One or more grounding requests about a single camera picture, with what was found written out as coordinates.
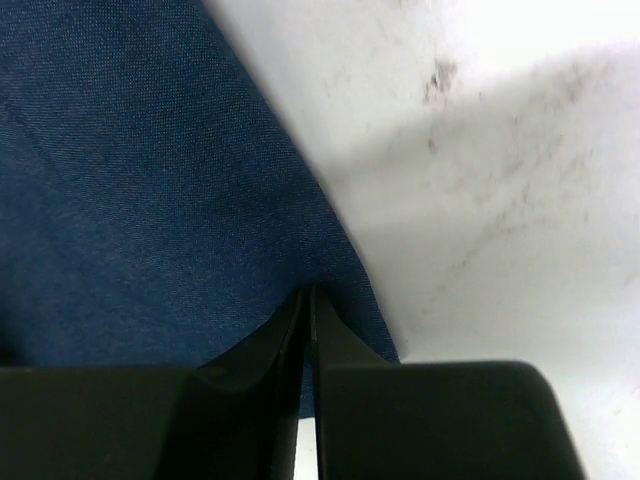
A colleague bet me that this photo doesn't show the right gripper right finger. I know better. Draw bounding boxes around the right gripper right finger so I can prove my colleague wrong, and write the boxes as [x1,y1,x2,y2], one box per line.
[309,289,584,479]

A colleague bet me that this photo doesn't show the dark blue denim trousers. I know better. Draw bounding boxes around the dark blue denim trousers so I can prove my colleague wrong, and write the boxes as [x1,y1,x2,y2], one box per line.
[0,0,404,419]

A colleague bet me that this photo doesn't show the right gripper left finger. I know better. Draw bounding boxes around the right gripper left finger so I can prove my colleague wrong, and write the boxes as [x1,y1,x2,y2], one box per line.
[1,291,305,479]

